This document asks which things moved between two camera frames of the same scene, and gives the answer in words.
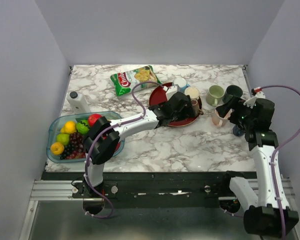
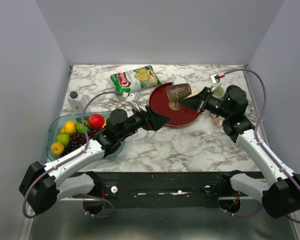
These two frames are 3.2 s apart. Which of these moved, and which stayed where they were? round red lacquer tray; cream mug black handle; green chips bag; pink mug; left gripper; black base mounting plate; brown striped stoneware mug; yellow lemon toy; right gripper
Moved: right gripper; brown striped stoneware mug; left gripper
Stayed: pink mug; round red lacquer tray; cream mug black handle; black base mounting plate; yellow lemon toy; green chips bag
